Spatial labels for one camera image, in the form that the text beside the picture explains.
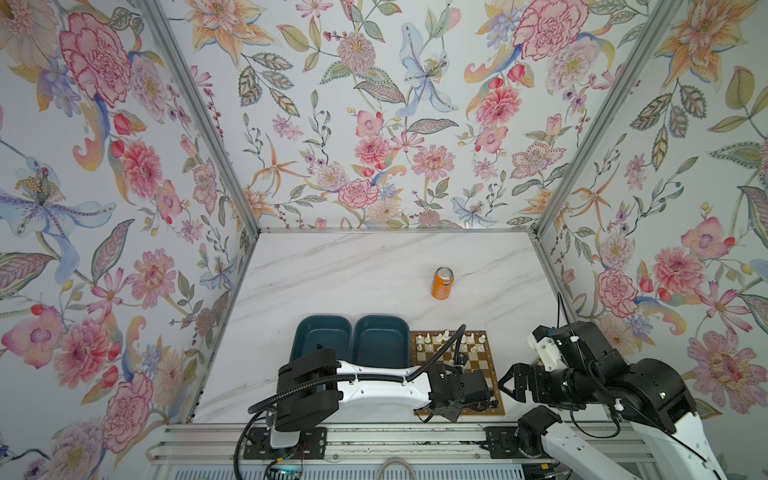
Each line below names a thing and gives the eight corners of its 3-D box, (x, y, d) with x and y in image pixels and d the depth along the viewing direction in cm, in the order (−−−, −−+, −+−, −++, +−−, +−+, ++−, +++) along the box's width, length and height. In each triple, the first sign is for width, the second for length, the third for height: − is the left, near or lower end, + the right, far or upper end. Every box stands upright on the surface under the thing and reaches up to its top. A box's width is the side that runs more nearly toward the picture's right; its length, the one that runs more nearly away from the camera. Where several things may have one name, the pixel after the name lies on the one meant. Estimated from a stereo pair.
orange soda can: (432, 301, 103) (436, 281, 94) (430, 287, 107) (434, 266, 98) (449, 301, 103) (455, 281, 94) (446, 287, 107) (452, 266, 98)
